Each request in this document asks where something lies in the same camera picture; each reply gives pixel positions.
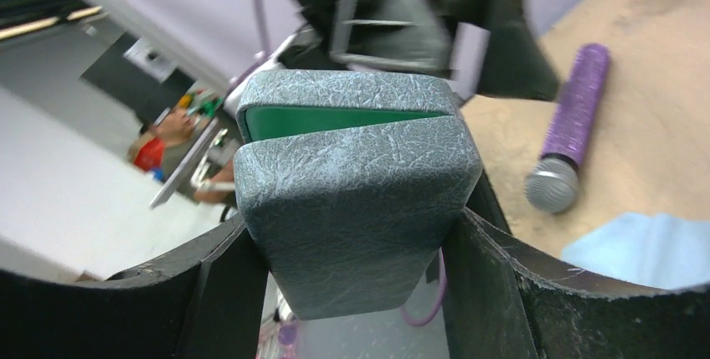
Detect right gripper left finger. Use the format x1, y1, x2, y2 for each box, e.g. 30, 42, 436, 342
1, 216, 268, 358

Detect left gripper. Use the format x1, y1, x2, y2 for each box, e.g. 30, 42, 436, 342
277, 0, 560, 101

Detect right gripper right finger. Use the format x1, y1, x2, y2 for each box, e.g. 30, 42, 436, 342
440, 207, 710, 359

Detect teal glasses case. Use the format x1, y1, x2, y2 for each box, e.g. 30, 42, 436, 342
233, 69, 482, 321

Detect blue cleaning cloth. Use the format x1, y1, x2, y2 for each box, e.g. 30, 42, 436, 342
561, 213, 709, 290

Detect purple microphone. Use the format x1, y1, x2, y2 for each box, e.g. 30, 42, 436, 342
525, 43, 611, 213

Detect person in background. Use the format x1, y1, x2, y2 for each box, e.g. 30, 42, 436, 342
126, 105, 236, 208

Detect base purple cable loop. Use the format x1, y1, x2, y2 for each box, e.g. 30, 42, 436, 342
399, 251, 448, 329

